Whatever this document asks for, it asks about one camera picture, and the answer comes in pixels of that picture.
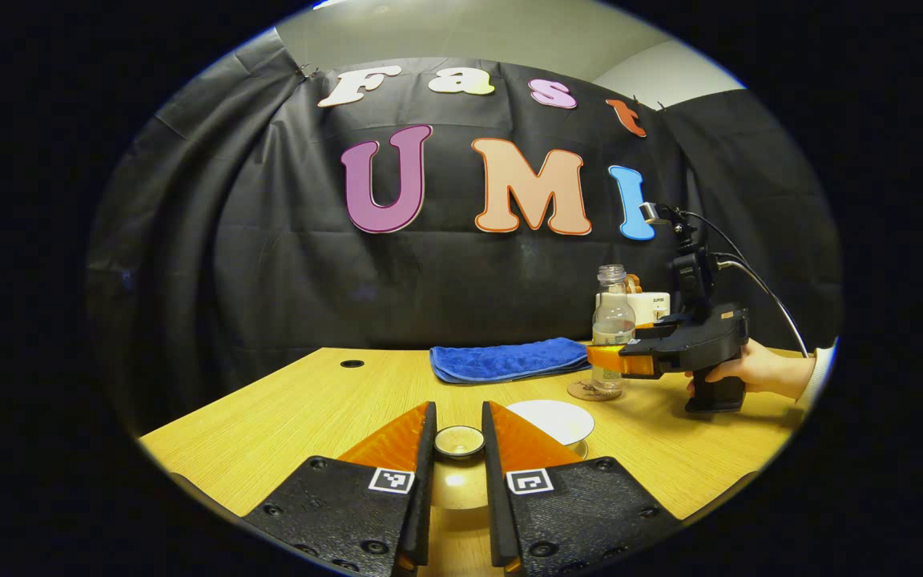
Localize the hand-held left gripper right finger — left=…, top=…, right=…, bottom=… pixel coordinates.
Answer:
left=482, top=400, right=683, bottom=577

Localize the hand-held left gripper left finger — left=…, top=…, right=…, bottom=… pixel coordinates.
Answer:
left=241, top=401, right=438, bottom=575

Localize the clear glass water bottle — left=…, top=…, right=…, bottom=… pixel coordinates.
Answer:
left=591, top=264, right=637, bottom=395

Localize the round cork coaster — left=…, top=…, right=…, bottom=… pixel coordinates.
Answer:
left=566, top=379, right=624, bottom=402

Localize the cream teacup lid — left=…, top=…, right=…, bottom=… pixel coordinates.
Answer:
left=429, top=425, right=491, bottom=512

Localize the cream ceramic teacup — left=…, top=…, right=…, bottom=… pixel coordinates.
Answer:
left=506, top=400, right=595, bottom=447

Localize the white toaster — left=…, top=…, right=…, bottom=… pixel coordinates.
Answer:
left=596, top=290, right=672, bottom=329

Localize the blue folded towel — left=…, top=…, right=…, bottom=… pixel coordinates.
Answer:
left=429, top=337, right=592, bottom=385

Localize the black backdrop cloth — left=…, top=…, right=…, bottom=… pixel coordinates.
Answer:
left=85, top=28, right=843, bottom=434

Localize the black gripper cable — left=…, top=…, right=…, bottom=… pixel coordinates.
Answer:
left=682, top=210, right=751, bottom=265
left=716, top=257, right=812, bottom=360

